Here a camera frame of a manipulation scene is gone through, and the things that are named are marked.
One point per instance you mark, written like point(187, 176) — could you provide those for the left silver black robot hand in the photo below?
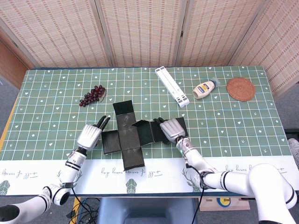
point(88, 137)

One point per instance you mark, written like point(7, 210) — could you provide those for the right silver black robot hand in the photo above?
point(172, 129)

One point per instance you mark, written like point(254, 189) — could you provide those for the black foldable cardboard box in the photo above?
point(127, 144)

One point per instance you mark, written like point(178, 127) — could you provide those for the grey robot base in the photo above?
point(144, 210)

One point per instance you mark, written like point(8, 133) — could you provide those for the dark red grape bunch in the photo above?
point(92, 95)

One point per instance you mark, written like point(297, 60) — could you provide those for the white folding stand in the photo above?
point(171, 86)

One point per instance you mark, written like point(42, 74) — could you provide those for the green white grid tablecloth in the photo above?
point(222, 130)

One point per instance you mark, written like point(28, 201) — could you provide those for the cream mayonnaise squeeze bottle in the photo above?
point(203, 89)

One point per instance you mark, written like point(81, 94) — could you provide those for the round brown woven coaster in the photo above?
point(240, 89)

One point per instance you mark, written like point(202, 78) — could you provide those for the light wooden board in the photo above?
point(210, 203)

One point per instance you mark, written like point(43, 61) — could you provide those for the beige bamboo folding screen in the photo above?
point(144, 30)

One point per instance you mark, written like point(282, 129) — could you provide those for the brown wooden door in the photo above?
point(10, 67)

